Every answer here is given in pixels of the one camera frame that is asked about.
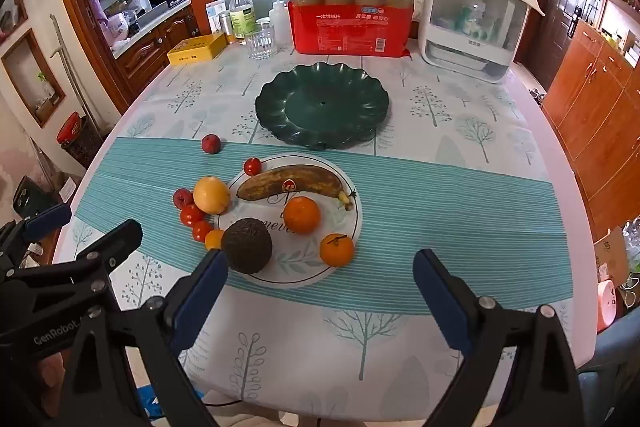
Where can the cardboard box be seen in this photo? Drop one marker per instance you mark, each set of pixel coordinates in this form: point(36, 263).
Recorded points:
point(611, 254)

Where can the red paper cup package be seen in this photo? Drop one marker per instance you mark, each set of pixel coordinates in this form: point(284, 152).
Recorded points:
point(345, 32)

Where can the small orange kumquat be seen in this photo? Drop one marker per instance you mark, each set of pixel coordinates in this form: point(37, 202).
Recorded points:
point(214, 240)

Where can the red apple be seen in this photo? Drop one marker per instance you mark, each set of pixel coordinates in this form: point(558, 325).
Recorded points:
point(211, 144)

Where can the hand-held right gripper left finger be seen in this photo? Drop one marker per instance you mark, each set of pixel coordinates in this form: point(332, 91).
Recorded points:
point(200, 294)

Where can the pink round appliance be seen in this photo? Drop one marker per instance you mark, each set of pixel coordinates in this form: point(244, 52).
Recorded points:
point(607, 307)

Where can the green label glass bottle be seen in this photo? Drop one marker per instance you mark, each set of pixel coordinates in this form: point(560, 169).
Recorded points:
point(242, 19)

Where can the white countertop sterilizer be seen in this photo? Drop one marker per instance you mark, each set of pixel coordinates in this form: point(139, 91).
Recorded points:
point(475, 22)

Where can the large yellow orange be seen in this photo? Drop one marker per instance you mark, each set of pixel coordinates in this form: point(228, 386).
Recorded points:
point(211, 195)

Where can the brown kiwi fruit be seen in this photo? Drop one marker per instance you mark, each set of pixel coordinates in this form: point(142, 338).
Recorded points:
point(246, 246)

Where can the dark entrance door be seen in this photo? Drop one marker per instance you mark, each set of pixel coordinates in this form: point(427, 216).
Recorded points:
point(560, 17)

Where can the small metal can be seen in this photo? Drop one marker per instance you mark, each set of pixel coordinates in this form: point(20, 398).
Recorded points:
point(226, 27)

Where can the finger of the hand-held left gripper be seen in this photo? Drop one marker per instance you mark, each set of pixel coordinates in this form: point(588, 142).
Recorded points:
point(117, 239)
point(47, 218)

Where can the dark green scalloped plate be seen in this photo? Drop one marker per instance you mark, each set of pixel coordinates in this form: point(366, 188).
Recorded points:
point(320, 107)

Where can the clear drinking glass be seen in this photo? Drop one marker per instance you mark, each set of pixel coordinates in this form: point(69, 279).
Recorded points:
point(261, 43)

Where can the white squeeze bottle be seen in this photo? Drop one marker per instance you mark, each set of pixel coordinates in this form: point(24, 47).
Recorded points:
point(279, 24)

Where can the wooden wall cabinet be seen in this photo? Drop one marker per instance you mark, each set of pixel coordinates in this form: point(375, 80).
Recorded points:
point(600, 107)

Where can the orange mandarin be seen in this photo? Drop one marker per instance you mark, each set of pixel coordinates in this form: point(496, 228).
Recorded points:
point(336, 251)
point(301, 214)

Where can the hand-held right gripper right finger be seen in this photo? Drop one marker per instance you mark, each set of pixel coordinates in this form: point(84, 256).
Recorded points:
point(440, 297)

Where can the white printed plate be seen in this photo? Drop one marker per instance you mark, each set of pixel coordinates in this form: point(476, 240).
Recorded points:
point(295, 263)

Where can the yellow flat box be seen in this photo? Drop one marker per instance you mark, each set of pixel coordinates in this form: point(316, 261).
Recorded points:
point(195, 49)

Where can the white blue carton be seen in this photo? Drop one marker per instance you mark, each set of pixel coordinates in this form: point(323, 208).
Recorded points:
point(215, 14)

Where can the blue chair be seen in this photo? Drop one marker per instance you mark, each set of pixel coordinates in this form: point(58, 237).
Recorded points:
point(615, 357)

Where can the red cherry tomato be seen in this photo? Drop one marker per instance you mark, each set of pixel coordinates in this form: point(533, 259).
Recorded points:
point(252, 166)
point(190, 215)
point(201, 232)

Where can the overripe brown banana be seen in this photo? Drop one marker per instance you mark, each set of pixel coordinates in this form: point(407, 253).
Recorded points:
point(280, 184)

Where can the wooden kitchen counter cabinet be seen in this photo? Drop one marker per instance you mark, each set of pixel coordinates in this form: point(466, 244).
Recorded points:
point(145, 52)

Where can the dark red plum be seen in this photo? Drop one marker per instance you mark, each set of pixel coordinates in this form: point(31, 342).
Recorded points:
point(181, 198)

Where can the red lidded container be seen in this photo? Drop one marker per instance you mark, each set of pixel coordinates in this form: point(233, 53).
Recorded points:
point(69, 128)

